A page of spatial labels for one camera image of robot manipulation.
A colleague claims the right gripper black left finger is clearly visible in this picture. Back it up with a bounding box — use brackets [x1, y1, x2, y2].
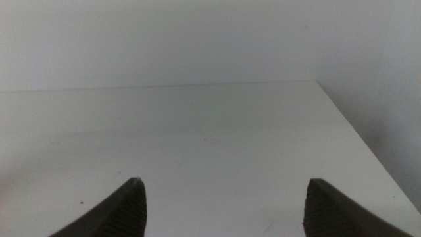
[49, 177, 148, 237]

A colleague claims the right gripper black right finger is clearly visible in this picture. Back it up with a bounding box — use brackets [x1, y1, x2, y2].
[302, 178, 414, 237]

